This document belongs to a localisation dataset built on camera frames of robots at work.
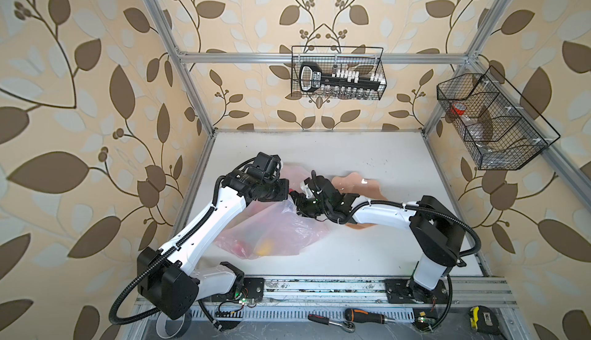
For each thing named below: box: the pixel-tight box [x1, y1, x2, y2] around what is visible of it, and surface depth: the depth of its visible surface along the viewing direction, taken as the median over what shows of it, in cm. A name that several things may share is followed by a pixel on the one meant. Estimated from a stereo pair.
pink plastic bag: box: [213, 165, 331, 260], surface depth 77 cm
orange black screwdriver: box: [344, 307, 397, 325], surface depth 70 cm
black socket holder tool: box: [299, 61, 387, 94], surface depth 84 cm
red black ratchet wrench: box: [307, 313, 356, 334], surface depth 69 cm
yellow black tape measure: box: [469, 305, 500, 335], surface depth 68 cm
